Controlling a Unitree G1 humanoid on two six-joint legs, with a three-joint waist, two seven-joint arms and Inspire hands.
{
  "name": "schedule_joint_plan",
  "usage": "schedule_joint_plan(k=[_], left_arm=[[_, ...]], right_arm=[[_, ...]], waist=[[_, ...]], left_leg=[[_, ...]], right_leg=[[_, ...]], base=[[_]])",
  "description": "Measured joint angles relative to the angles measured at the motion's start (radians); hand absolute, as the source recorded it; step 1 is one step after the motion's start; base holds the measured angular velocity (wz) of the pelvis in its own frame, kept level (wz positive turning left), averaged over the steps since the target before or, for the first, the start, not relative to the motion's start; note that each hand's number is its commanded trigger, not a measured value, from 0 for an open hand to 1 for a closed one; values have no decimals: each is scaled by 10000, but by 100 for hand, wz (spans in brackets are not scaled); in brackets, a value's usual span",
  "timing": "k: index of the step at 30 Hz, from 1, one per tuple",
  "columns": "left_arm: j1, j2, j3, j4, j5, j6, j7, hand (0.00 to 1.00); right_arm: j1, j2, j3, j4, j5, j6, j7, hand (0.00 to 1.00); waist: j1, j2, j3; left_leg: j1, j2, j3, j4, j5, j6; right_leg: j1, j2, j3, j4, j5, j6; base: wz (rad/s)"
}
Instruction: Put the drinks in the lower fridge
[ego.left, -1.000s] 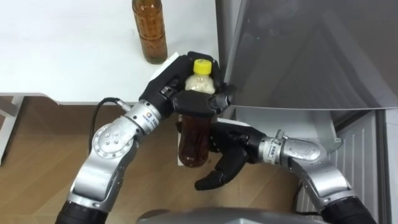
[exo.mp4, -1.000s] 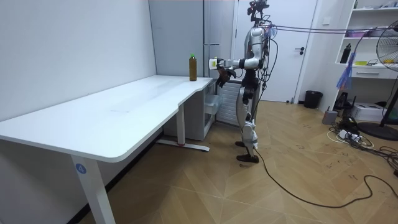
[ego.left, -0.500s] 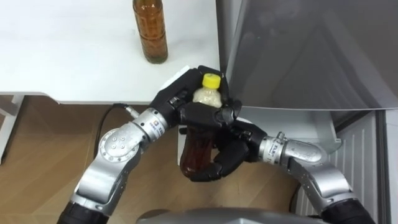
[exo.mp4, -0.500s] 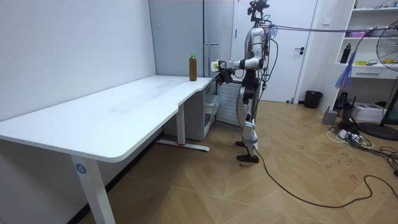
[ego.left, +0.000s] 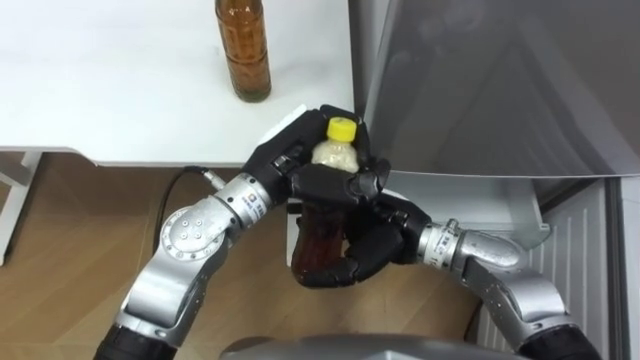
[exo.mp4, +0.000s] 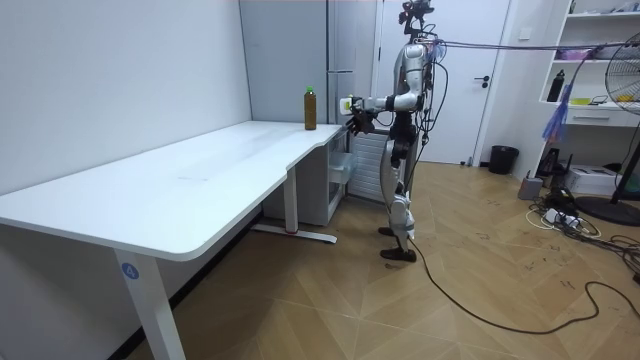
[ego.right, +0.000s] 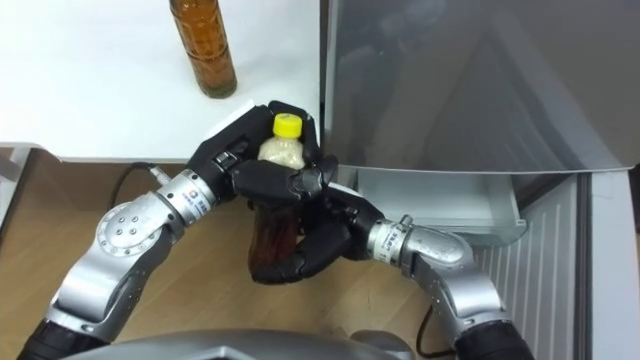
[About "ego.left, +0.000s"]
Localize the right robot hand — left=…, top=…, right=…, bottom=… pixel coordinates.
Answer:
left=294, top=192, right=434, bottom=290

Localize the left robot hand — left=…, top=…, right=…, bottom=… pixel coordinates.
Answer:
left=242, top=103, right=392, bottom=206

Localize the yellow-capped brown drink bottle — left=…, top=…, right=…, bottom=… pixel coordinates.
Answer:
left=291, top=116, right=360, bottom=281

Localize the fridge door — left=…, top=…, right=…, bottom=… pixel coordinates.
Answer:
left=469, top=174, right=640, bottom=360

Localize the robot body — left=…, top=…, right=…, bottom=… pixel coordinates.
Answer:
left=219, top=333, right=531, bottom=360

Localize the brown tea bottle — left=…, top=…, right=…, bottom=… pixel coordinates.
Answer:
left=214, top=0, right=273, bottom=104

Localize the white desk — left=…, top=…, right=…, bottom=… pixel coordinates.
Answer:
left=0, top=0, right=356, bottom=266

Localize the grey fridge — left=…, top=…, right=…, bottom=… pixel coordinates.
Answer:
left=285, top=0, right=640, bottom=269

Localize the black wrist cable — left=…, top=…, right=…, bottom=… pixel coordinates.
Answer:
left=152, top=165, right=226, bottom=256

